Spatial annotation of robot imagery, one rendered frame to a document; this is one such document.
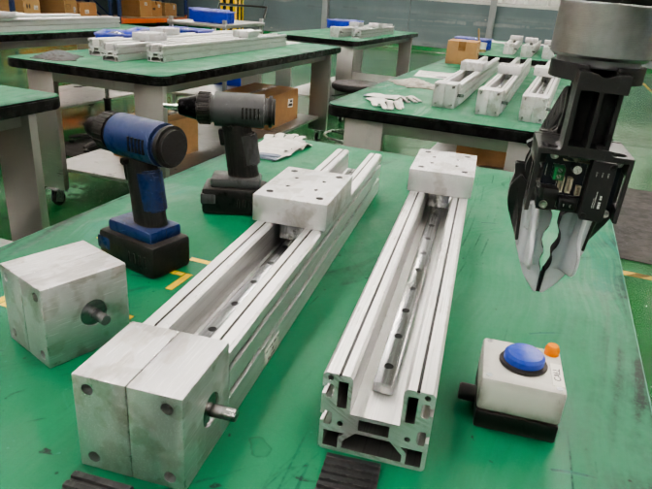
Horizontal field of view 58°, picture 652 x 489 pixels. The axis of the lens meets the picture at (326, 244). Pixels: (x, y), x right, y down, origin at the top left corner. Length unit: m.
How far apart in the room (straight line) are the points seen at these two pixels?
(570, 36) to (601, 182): 0.11
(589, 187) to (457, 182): 0.55
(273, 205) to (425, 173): 0.31
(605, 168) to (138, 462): 0.45
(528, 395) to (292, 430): 0.23
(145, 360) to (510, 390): 0.34
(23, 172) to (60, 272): 1.70
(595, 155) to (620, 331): 0.44
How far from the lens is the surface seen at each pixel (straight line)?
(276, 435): 0.60
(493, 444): 0.63
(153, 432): 0.52
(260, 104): 1.07
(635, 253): 3.54
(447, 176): 1.04
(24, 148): 2.36
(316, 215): 0.83
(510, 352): 0.63
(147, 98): 2.99
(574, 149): 0.49
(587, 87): 0.49
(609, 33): 0.50
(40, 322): 0.70
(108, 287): 0.71
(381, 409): 0.57
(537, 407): 0.63
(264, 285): 0.67
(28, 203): 2.43
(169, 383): 0.51
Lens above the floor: 1.17
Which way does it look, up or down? 23 degrees down
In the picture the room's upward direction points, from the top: 4 degrees clockwise
